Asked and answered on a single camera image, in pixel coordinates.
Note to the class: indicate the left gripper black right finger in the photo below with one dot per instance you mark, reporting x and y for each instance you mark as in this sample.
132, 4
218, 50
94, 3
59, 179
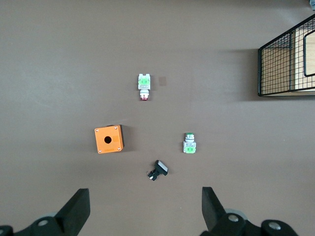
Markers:
212, 214

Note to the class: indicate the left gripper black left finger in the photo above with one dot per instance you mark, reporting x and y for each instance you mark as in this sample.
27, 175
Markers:
73, 214

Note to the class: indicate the red push button switch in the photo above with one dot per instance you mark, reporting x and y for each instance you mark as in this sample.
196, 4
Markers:
144, 83

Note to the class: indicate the black rectangular switch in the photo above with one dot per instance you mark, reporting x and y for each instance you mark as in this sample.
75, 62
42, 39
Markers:
161, 168

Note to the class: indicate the green push button switch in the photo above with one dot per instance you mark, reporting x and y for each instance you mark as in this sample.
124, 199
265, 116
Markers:
189, 146

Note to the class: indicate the orange button enclosure box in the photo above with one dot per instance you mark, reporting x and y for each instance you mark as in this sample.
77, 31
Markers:
108, 140

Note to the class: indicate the silver metal bracket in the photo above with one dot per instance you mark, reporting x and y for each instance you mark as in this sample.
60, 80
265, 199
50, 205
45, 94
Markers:
312, 4

